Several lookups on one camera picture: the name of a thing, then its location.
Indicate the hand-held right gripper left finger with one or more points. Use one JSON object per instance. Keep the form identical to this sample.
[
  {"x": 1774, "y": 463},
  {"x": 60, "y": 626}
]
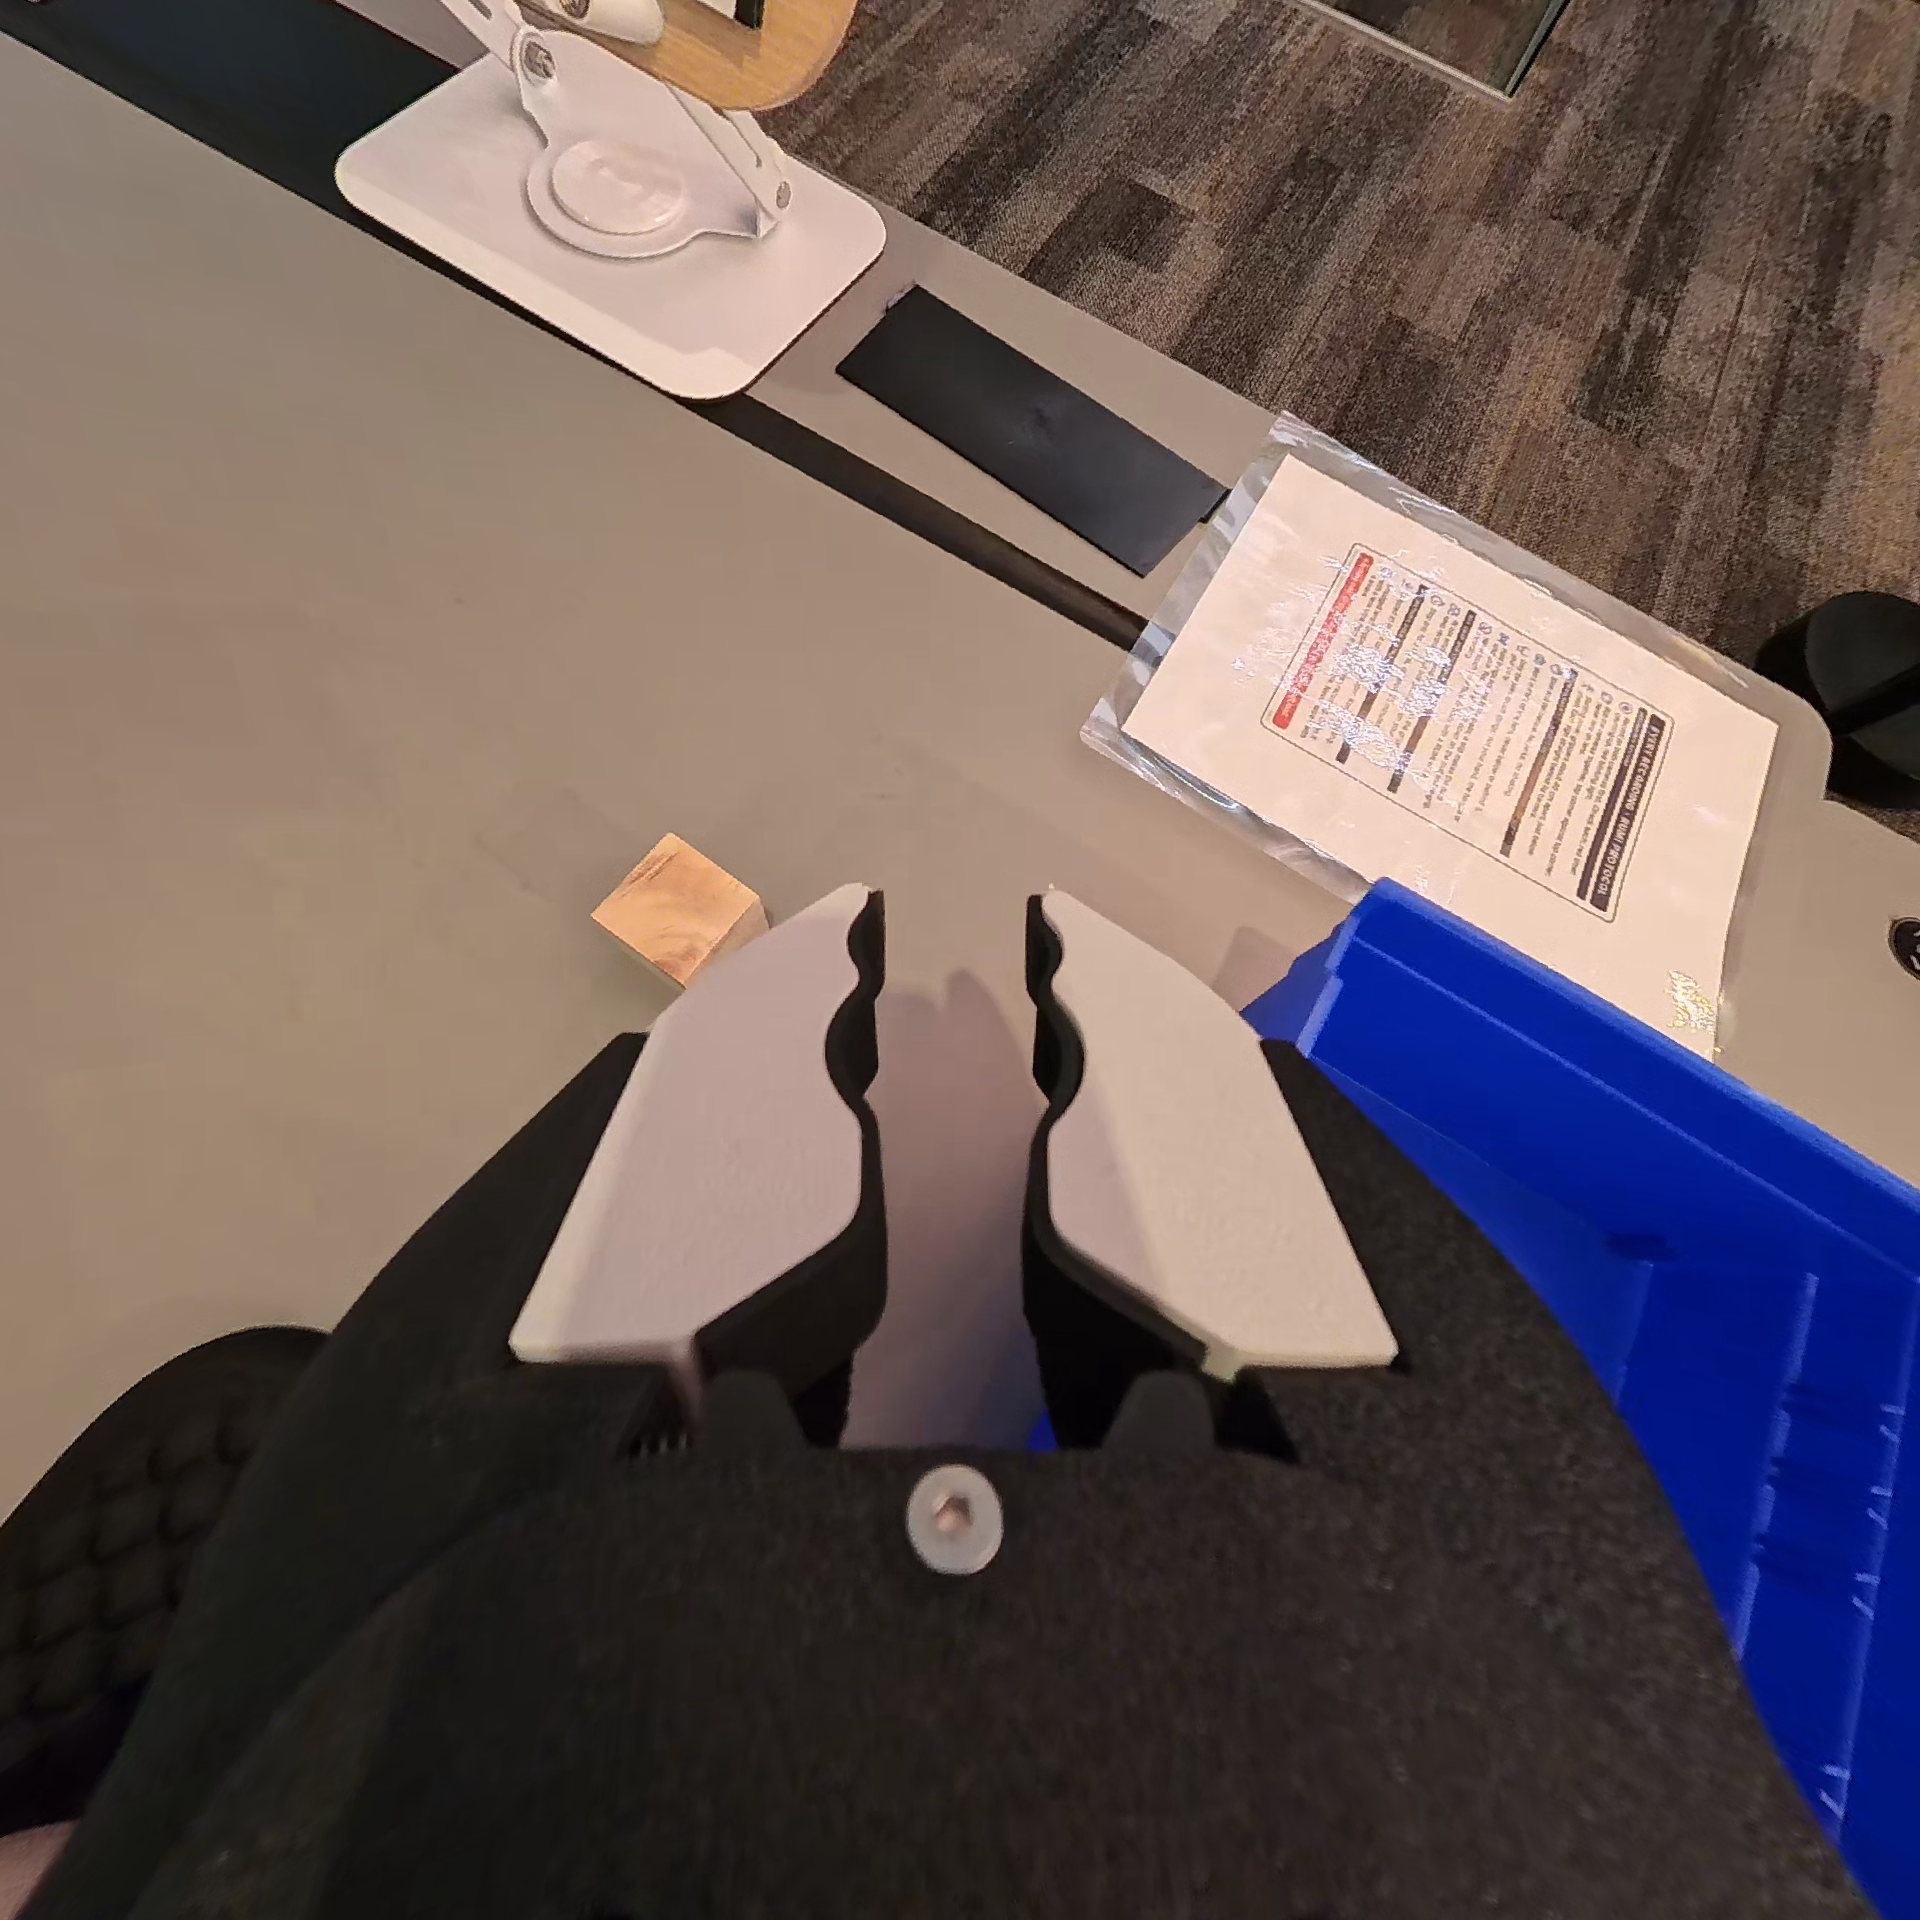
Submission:
[{"x": 705, "y": 1185}]

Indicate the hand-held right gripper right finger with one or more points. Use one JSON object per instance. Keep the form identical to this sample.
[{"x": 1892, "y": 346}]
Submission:
[{"x": 1201, "y": 1185}]

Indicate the wooden cube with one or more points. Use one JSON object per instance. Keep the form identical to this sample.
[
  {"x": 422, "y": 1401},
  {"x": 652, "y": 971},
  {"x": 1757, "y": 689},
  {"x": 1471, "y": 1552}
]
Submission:
[{"x": 675, "y": 908}]

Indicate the blue plastic bin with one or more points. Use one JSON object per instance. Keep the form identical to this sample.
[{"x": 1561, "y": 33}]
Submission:
[{"x": 1725, "y": 1276}]

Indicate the paper sheet in plastic sleeve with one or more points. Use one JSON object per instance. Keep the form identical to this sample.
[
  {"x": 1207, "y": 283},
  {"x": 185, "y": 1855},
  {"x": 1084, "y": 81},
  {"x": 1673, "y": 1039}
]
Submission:
[{"x": 1442, "y": 705}]

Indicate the round metal desk button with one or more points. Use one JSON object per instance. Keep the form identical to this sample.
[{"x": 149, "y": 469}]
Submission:
[{"x": 1909, "y": 945}]

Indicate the black round floor object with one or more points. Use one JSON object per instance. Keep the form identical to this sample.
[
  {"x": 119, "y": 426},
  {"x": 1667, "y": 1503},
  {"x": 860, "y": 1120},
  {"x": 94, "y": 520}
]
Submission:
[{"x": 1853, "y": 690}]

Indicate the instruction sheet on wooden stand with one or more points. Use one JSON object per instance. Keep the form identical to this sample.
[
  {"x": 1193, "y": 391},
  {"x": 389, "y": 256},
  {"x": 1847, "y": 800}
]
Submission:
[{"x": 452, "y": 195}]

